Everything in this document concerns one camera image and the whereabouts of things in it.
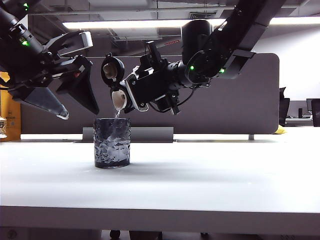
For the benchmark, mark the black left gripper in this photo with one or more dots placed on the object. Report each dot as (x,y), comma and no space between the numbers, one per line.
(60,67)

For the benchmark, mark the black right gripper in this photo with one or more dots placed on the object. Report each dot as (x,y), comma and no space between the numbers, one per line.
(157,80)

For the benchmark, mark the black thermos with flip lid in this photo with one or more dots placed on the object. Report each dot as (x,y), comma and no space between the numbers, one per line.
(113,72)

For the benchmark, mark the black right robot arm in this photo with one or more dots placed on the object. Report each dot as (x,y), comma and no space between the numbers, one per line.
(225,45)

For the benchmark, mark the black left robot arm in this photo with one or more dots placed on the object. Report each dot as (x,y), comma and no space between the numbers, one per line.
(15,30)

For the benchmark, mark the dark textured glass cup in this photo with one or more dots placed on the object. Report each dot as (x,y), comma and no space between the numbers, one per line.
(112,145)

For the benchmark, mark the red ceiling sign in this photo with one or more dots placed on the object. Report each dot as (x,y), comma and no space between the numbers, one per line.
(172,43)

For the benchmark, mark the yellow paper bag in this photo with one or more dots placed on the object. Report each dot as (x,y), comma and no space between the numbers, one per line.
(11,112)

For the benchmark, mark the long ceiling light strip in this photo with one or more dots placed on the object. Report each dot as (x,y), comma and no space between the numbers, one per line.
(140,24)

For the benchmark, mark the small white printed container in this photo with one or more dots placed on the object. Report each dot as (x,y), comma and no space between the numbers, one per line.
(2,128)

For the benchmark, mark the grey desk divider panel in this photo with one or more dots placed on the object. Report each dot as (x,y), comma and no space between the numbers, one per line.
(225,107)

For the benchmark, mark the ceiling air vent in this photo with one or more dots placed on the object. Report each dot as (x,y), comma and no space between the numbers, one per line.
(200,15)

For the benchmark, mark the black office chair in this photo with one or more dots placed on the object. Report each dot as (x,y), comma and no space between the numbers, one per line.
(283,110)

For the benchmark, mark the yellow soft object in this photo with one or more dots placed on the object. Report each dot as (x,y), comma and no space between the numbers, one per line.
(280,130)

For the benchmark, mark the small black background bottle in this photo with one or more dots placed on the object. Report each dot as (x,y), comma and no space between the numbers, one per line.
(300,112)

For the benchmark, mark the black caster under table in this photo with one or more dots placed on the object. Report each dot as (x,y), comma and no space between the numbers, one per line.
(115,234)

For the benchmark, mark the black computer monitor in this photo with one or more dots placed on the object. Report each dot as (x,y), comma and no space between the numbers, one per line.
(315,108)

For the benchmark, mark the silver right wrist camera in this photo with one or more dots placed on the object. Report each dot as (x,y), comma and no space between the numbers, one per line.
(135,97)

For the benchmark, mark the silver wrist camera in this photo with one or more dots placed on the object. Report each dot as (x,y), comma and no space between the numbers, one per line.
(82,41)
(135,97)

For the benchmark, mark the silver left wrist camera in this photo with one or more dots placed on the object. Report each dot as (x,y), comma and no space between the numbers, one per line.
(82,41)

